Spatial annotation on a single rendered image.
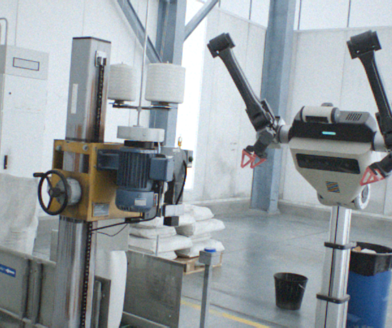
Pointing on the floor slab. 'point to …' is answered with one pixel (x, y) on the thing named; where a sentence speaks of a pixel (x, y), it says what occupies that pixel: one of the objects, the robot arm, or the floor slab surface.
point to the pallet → (193, 264)
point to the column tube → (78, 235)
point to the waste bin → (368, 284)
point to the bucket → (289, 289)
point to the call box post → (206, 296)
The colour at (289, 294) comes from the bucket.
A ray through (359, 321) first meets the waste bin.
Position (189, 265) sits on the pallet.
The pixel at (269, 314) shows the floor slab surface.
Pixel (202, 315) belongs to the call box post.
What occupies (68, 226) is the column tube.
